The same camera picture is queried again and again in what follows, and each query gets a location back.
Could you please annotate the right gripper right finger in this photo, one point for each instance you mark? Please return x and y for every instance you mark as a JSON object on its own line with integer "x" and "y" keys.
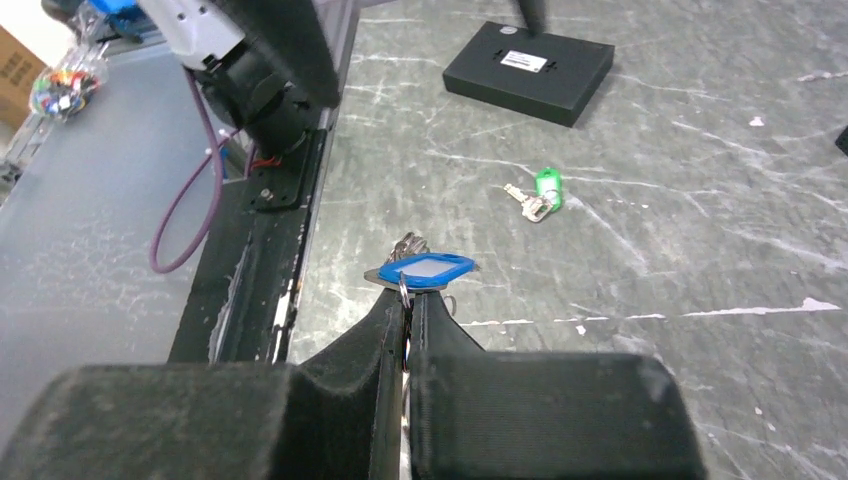
{"x": 478, "y": 414}

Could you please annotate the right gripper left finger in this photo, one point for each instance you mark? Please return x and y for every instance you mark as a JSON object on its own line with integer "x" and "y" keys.
{"x": 335, "y": 416}

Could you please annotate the blue key top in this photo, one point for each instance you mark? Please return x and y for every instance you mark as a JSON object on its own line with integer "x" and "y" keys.
{"x": 426, "y": 271}

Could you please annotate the round metal keyring disc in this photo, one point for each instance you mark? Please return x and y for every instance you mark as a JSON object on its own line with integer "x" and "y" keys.
{"x": 404, "y": 255}

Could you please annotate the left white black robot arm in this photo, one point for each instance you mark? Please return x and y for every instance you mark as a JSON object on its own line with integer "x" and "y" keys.
{"x": 263, "y": 66}

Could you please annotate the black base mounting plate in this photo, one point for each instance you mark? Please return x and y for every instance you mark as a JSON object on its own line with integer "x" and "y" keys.
{"x": 251, "y": 261}

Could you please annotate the black box with label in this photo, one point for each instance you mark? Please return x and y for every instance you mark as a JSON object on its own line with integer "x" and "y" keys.
{"x": 546, "y": 76}

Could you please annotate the bag of coloured items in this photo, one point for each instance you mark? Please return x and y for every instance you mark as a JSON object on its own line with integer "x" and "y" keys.
{"x": 62, "y": 91}

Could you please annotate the black rectangular block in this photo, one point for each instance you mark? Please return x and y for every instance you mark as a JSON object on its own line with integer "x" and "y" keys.
{"x": 841, "y": 141}

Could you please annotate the cardboard box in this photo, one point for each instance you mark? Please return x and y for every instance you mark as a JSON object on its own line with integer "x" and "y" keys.
{"x": 20, "y": 67}

